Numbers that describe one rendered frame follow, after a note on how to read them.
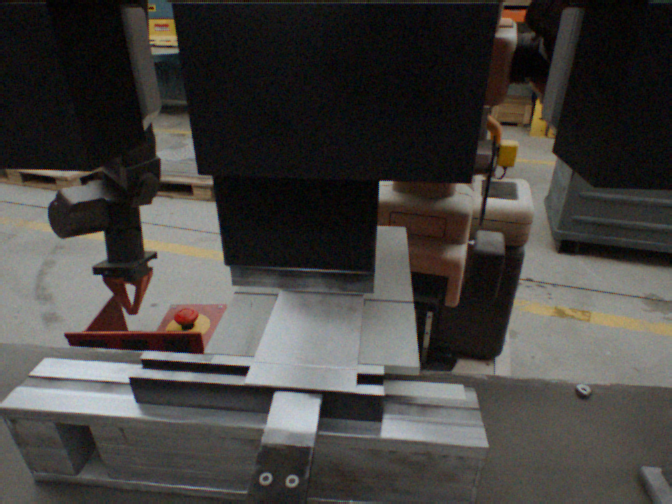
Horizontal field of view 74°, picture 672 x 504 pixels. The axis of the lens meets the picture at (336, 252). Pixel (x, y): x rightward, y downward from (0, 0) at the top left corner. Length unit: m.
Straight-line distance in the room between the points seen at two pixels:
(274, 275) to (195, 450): 0.17
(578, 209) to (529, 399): 2.29
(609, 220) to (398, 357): 2.52
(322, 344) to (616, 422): 0.33
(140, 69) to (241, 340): 0.22
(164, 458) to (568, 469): 0.36
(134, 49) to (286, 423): 0.26
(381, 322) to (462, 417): 0.10
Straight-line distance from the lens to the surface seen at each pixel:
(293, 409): 0.33
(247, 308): 0.44
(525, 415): 0.54
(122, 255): 0.78
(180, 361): 0.40
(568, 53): 0.30
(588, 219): 2.82
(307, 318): 0.41
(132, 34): 0.32
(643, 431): 0.58
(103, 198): 0.74
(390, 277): 0.48
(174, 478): 0.45
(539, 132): 5.62
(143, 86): 0.32
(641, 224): 2.89
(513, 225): 1.25
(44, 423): 0.46
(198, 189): 3.45
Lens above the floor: 1.25
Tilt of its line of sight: 29 degrees down
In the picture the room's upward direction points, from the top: straight up
